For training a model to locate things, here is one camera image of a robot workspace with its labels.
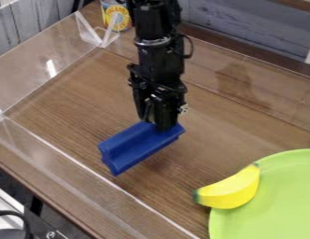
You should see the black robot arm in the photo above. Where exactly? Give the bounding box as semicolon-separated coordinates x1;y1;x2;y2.
115;0;194;131

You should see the green plate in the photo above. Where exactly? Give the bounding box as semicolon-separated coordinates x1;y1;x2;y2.
208;148;310;239

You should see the yellow toy banana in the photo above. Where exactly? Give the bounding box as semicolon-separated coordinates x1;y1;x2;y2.
194;163;262;209

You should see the clear acrylic barrier wall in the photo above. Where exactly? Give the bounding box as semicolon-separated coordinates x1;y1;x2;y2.
0;10;310;239

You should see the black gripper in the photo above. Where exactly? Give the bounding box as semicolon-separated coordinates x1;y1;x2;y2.
127;63;187;132

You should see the yellow labelled tin can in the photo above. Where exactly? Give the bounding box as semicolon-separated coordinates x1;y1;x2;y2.
100;0;132;32

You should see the blue cross-shaped block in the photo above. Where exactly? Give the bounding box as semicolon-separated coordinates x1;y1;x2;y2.
98;121;184;176

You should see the clear acrylic corner bracket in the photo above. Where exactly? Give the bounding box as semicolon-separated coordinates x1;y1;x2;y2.
74;11;120;49

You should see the black cable loop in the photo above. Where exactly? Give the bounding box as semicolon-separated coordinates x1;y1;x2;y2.
0;210;40;239

